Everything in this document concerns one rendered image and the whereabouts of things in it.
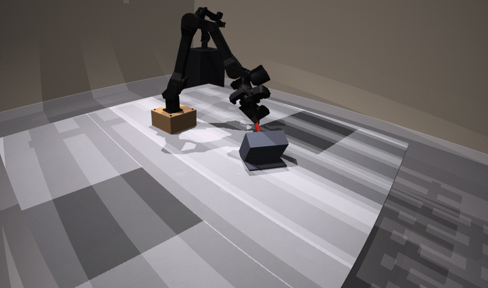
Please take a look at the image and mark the red peg with white band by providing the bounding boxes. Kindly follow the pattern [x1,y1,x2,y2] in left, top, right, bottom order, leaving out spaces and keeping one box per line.
[254,121,261,132]

